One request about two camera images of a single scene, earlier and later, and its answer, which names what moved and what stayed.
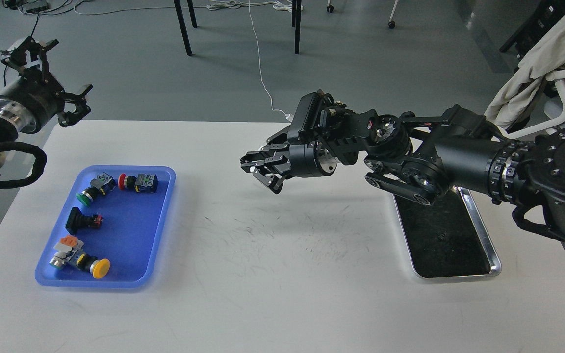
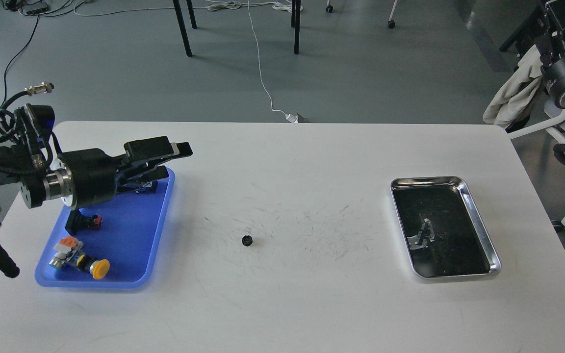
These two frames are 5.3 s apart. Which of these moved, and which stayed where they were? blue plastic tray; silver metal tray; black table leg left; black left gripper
Moved: black left gripper
Stayed: black table leg left; blue plastic tray; silver metal tray
